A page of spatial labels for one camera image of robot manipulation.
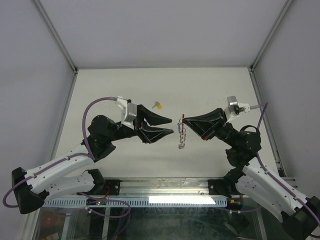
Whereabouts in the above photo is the left aluminium frame post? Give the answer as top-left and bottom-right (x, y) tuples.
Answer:
(31, 0), (78, 73)

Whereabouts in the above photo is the aluminium frame post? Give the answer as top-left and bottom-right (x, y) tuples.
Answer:
(250, 0), (295, 71)
(31, 0), (78, 73)

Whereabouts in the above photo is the blue tag key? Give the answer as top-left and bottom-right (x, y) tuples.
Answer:
(177, 123), (182, 134)

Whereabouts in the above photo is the yellow tag silver key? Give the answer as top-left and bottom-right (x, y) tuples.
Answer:
(152, 101), (162, 110)

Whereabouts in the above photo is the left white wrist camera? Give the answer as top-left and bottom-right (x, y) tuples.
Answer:
(115, 96), (137, 130)

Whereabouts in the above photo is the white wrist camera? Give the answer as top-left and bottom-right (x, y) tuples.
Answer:
(223, 95), (251, 123)
(115, 96), (137, 130)

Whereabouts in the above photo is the right aluminium frame post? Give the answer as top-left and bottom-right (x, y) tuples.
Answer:
(250, 0), (295, 71)

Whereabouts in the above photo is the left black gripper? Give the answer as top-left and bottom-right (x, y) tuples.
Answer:
(107, 105), (174, 144)

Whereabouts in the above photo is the white slotted cable duct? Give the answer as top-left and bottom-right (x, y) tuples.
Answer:
(44, 195), (227, 208)

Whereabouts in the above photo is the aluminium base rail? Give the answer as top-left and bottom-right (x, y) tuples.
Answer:
(42, 176), (298, 198)

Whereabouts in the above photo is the red handled keyring holder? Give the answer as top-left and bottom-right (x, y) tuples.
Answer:
(178, 113), (186, 150)

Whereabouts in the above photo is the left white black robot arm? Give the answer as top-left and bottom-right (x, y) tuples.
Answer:
(11, 104), (174, 214)

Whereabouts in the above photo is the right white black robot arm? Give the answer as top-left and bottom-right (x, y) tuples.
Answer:
(182, 108), (320, 240)

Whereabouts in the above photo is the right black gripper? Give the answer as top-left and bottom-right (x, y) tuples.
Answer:
(182, 107), (238, 149)

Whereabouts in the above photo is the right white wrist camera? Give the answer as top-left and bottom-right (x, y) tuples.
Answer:
(223, 95), (251, 123)

